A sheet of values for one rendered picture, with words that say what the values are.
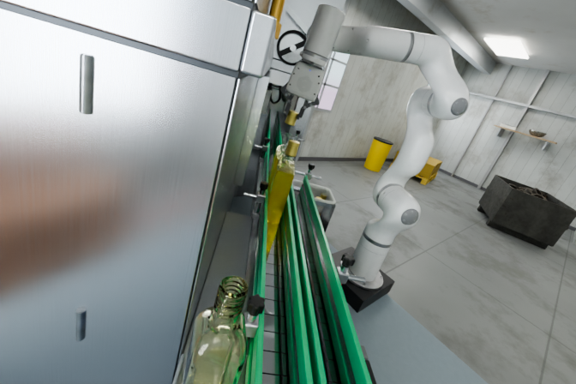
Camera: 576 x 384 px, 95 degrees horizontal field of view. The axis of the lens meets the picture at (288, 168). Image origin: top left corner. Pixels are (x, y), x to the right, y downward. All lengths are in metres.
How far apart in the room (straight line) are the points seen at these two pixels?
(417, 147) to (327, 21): 0.51
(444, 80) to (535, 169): 8.23
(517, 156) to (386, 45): 8.40
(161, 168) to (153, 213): 0.06
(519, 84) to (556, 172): 2.39
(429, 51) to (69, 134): 0.90
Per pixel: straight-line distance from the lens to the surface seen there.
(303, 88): 0.86
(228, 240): 0.78
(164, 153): 0.33
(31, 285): 0.53
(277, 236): 0.84
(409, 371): 1.15
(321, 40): 0.85
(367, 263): 1.18
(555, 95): 9.26
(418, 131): 1.03
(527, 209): 5.95
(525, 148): 9.16
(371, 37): 0.90
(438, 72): 0.98
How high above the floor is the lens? 1.52
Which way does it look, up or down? 19 degrees down
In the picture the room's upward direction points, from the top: 17 degrees clockwise
